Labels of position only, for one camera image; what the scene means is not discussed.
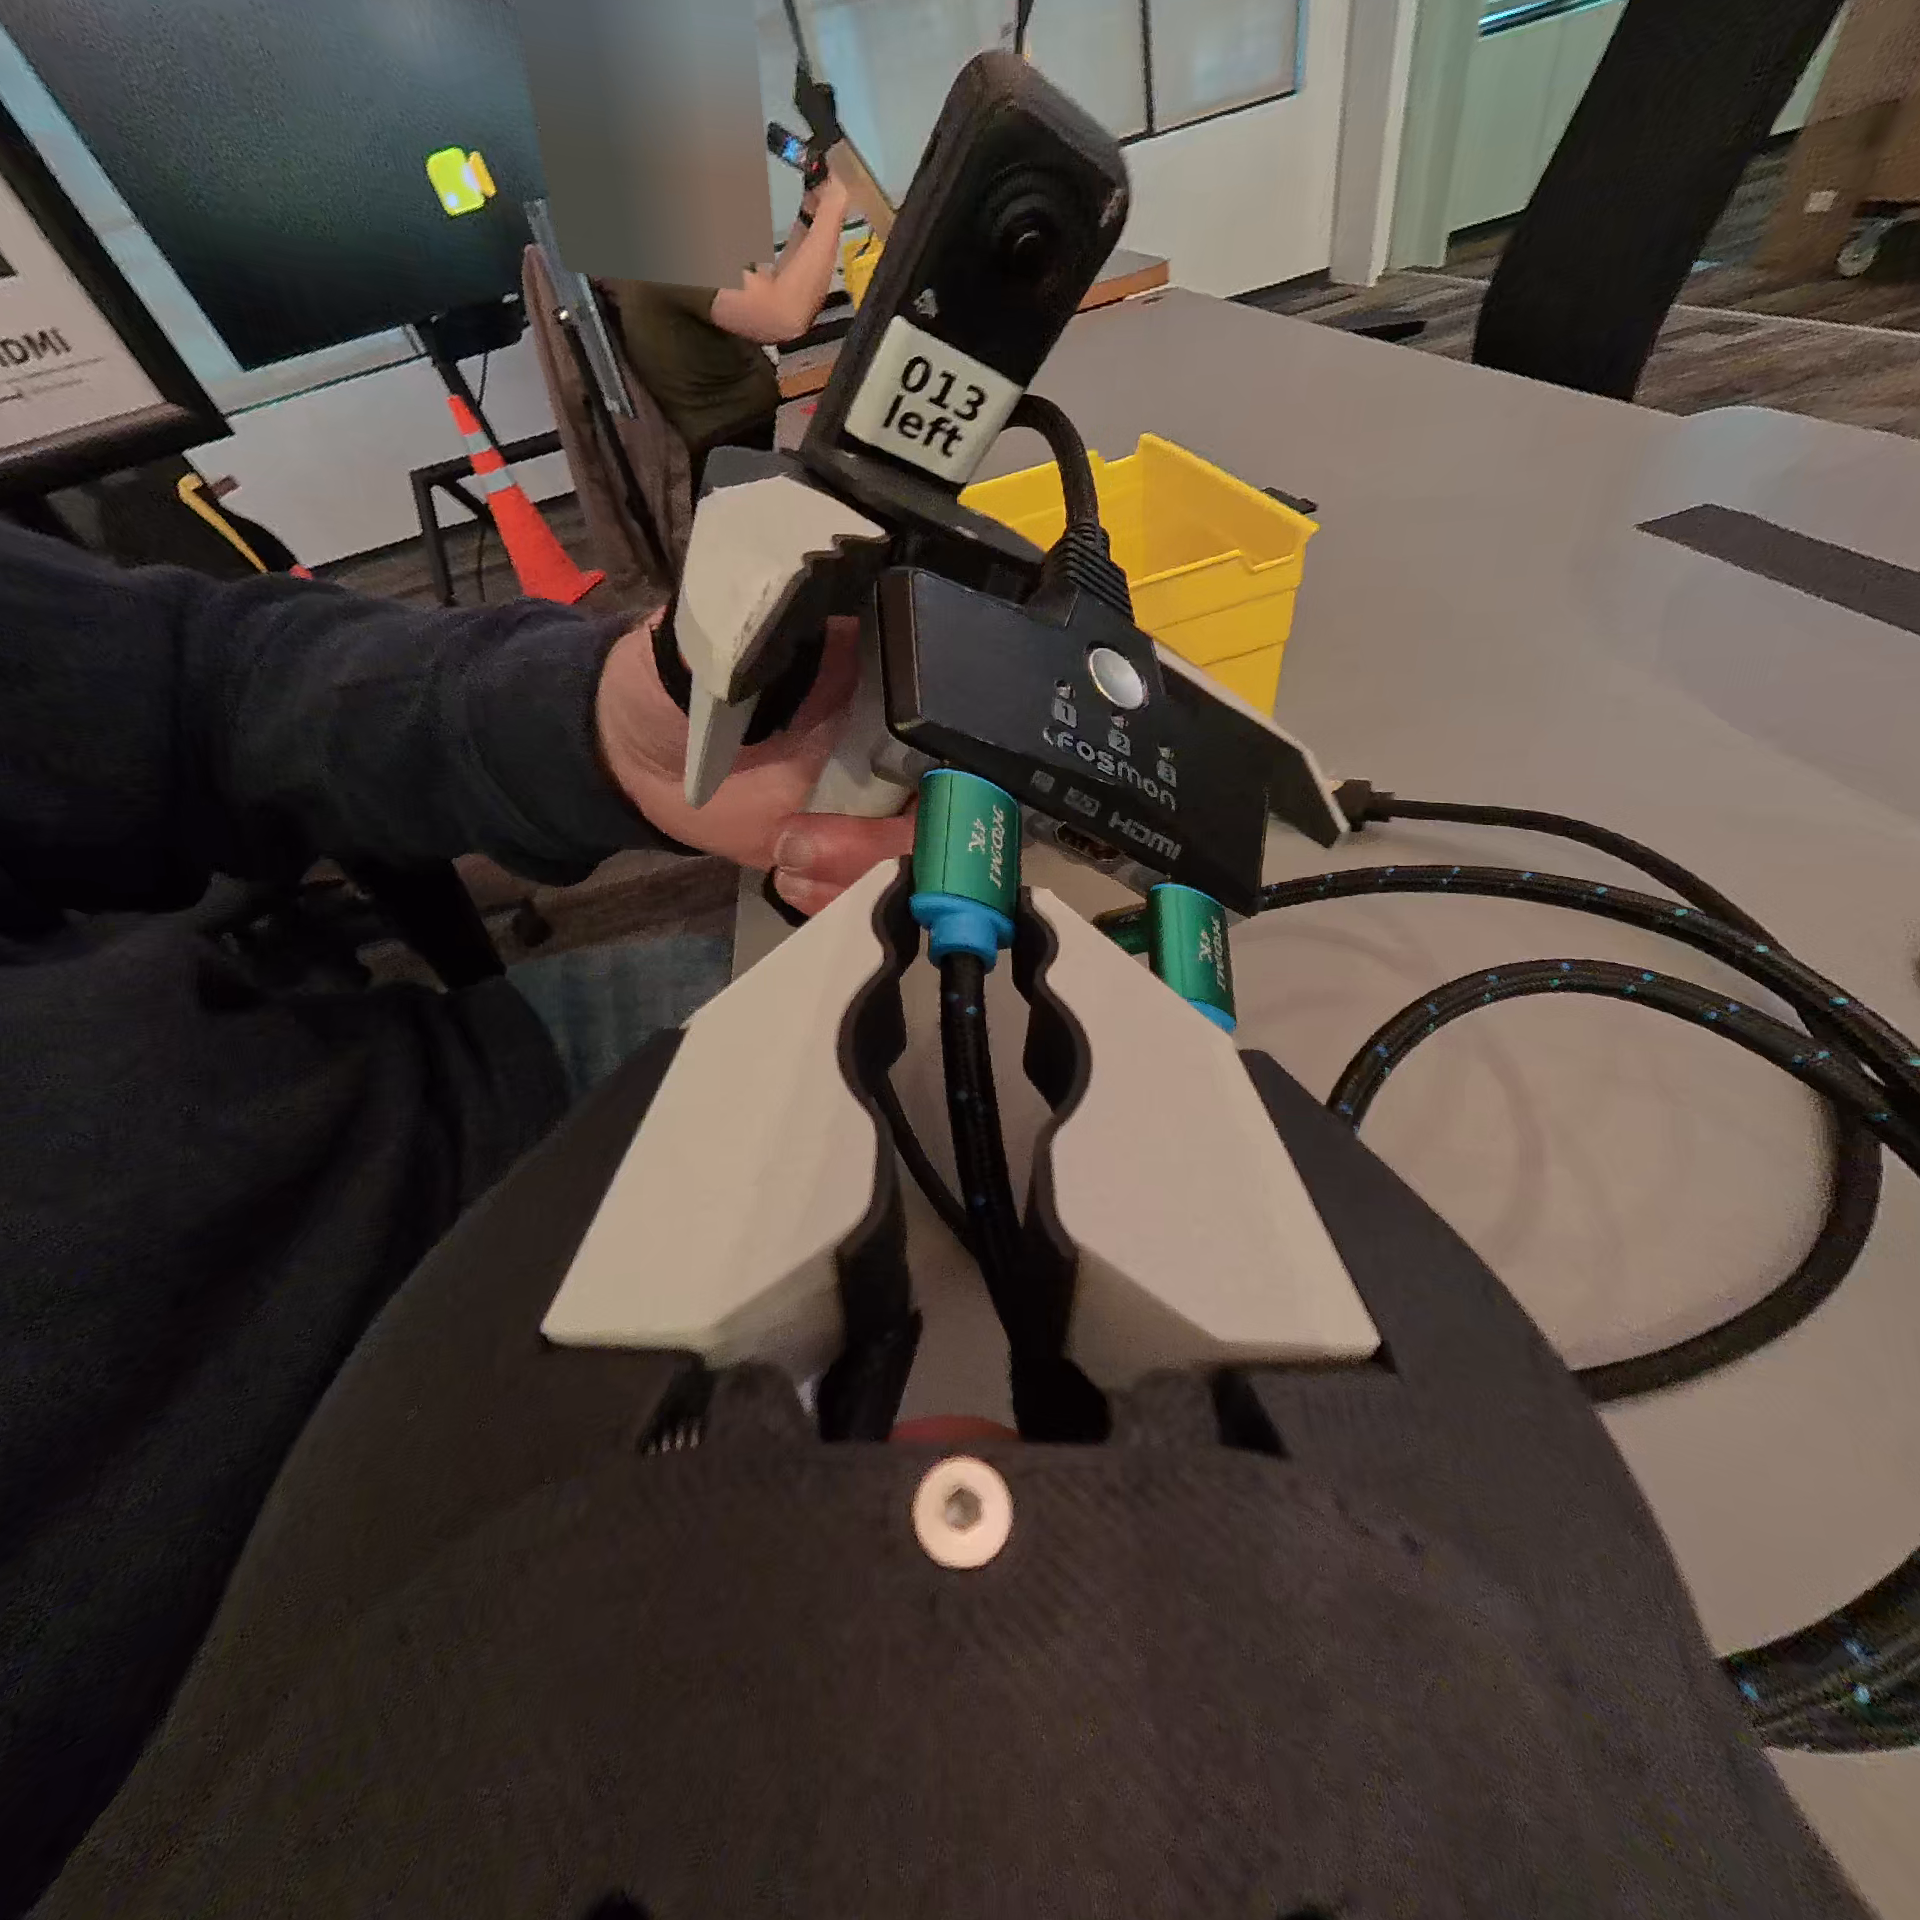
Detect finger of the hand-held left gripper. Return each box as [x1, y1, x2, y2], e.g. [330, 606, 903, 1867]
[1150, 656, 1349, 856]
[677, 470, 891, 815]

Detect wooden desk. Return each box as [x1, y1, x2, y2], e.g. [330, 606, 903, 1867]
[776, 249, 1172, 405]

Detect person's left hand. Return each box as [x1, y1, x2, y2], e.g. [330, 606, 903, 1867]
[601, 622, 916, 920]

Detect black office chair back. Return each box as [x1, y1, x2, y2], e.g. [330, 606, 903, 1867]
[1472, 0, 1851, 409]

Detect orange traffic cone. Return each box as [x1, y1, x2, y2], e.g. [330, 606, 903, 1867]
[444, 392, 604, 606]

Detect person's legs blue jeans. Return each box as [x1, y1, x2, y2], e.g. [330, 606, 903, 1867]
[504, 938, 739, 1099]

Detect large cardboard box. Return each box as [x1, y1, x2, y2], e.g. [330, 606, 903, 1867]
[1746, 0, 1920, 283]

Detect black wall screen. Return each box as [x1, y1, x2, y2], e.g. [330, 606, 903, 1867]
[0, 0, 526, 375]

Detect dark desk cable strip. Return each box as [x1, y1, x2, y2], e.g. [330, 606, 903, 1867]
[1636, 504, 1920, 635]

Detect brown padded chair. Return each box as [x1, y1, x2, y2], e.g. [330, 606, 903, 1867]
[516, 202, 670, 577]

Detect framed marker sign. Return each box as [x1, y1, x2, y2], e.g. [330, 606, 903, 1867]
[0, 104, 239, 499]

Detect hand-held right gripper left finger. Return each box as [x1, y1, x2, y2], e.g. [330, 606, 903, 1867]
[537, 864, 916, 1443]

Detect yellow plastic bin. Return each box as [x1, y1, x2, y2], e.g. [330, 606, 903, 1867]
[961, 433, 1321, 721]

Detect black HDMI switch box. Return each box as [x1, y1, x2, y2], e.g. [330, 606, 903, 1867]
[875, 567, 1278, 920]

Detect person's left forearm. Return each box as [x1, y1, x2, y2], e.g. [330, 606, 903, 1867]
[0, 515, 663, 940]

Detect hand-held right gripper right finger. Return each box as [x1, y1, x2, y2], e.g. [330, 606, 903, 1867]
[1012, 886, 1380, 1377]

